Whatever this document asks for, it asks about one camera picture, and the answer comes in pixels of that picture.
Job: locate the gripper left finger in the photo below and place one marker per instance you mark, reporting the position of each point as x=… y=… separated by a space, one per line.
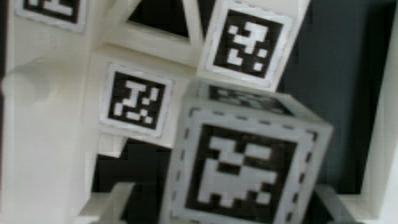
x=104 y=209

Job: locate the white obstacle fence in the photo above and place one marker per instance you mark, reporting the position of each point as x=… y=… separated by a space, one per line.
x=374 y=205

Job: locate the white chair back frame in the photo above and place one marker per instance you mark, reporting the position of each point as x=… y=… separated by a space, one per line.
x=104 y=56

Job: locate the white tagged cube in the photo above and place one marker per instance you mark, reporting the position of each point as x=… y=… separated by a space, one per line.
x=246 y=160

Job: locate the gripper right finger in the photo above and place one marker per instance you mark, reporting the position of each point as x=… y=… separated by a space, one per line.
x=330 y=212

